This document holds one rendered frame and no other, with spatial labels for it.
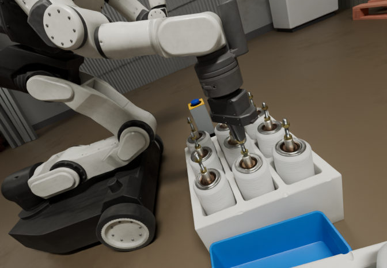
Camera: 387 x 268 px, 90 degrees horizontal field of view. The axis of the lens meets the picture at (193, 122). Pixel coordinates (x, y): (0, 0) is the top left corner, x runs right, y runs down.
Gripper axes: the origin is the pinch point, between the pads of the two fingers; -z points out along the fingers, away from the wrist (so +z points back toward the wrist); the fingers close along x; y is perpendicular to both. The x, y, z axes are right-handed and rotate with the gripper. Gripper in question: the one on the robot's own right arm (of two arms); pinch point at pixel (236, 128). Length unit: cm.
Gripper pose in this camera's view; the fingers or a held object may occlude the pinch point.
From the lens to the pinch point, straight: 48.6
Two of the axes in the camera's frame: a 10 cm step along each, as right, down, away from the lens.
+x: 6.4, 1.1, -7.6
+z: -3.6, -8.3, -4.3
